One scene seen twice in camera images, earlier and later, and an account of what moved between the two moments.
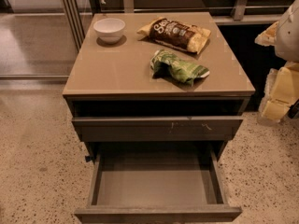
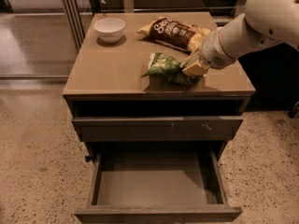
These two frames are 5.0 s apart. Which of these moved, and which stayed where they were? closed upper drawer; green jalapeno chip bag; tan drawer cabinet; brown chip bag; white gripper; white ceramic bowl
Moved: green jalapeno chip bag; white gripper
Stayed: closed upper drawer; tan drawer cabinet; white ceramic bowl; brown chip bag
